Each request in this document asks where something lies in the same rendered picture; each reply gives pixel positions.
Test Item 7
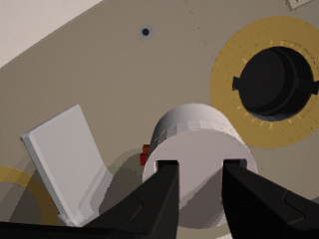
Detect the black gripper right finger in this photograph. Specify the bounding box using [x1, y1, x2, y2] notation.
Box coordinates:
[220, 160, 319, 239]

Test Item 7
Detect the white cylinder with two square slots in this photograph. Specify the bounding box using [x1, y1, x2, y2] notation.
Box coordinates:
[141, 103, 258, 228]

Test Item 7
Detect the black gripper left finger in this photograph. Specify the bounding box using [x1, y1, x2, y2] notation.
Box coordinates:
[0, 162, 179, 239]

